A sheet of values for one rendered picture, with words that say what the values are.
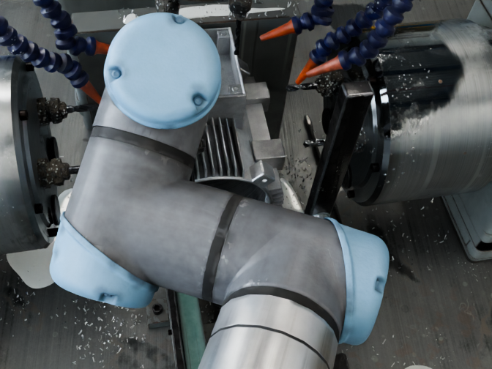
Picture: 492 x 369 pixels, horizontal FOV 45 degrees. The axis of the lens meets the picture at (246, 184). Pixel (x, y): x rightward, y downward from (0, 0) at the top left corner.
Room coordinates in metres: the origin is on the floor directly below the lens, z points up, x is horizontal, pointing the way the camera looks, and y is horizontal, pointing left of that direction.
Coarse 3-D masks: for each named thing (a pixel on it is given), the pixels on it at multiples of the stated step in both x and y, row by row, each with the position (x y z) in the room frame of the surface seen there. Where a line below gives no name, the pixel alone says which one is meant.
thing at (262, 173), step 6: (240, 60) 0.60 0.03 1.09; (240, 66) 0.59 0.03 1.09; (246, 66) 0.60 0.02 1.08; (246, 72) 0.59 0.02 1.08; (258, 162) 0.43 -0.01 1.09; (252, 168) 0.43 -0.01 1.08; (258, 168) 0.42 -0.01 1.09; (264, 168) 0.43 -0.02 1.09; (270, 168) 0.43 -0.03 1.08; (252, 174) 0.42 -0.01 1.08; (258, 174) 0.42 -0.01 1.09; (264, 174) 0.42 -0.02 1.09; (270, 174) 0.42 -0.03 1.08; (252, 180) 0.41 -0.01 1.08; (258, 180) 0.41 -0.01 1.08; (264, 180) 0.42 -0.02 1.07; (270, 180) 0.42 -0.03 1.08; (264, 186) 0.42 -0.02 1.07
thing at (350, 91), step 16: (352, 96) 0.41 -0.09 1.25; (368, 96) 0.41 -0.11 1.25; (336, 112) 0.42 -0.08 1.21; (352, 112) 0.41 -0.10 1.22; (336, 128) 0.41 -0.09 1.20; (352, 128) 0.41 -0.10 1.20; (336, 144) 0.41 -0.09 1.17; (352, 144) 0.41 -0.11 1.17; (320, 160) 0.42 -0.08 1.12; (336, 160) 0.41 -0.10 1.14; (320, 176) 0.41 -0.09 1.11; (336, 176) 0.41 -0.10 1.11; (320, 192) 0.41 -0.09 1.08; (336, 192) 0.42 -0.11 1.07; (320, 208) 0.41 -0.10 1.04
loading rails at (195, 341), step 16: (160, 304) 0.35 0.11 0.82; (176, 304) 0.32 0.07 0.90; (192, 304) 0.31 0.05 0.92; (160, 320) 0.32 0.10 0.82; (176, 320) 0.28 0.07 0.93; (192, 320) 0.29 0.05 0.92; (176, 336) 0.26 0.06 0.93; (192, 336) 0.27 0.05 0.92; (208, 336) 0.30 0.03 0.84; (176, 352) 0.24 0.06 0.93; (192, 352) 0.25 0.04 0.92; (176, 368) 0.22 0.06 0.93; (192, 368) 0.23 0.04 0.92
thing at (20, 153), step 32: (0, 64) 0.48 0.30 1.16; (0, 96) 0.43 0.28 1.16; (32, 96) 0.48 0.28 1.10; (0, 128) 0.39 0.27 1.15; (32, 128) 0.43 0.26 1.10; (0, 160) 0.36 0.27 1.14; (32, 160) 0.39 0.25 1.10; (0, 192) 0.34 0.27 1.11; (32, 192) 0.36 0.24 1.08; (0, 224) 0.32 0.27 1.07; (32, 224) 0.33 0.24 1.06
